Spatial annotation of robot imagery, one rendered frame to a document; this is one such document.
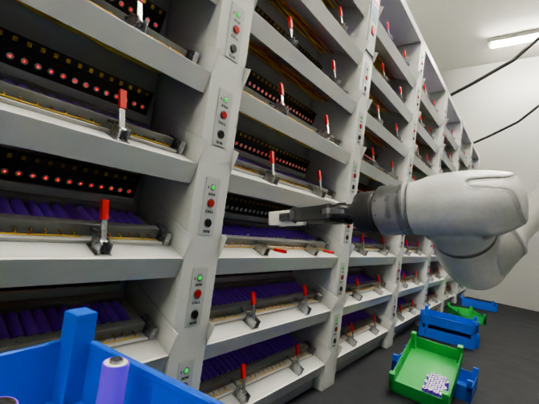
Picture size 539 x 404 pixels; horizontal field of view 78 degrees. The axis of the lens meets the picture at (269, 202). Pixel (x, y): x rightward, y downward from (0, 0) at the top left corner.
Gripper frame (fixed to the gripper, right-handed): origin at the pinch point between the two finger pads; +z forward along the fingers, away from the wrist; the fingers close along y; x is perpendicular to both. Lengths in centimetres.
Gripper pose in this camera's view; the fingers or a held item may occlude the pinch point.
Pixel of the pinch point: (286, 218)
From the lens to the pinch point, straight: 72.7
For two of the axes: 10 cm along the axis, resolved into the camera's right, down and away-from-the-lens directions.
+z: -7.9, 1.0, 6.1
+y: -6.2, -1.3, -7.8
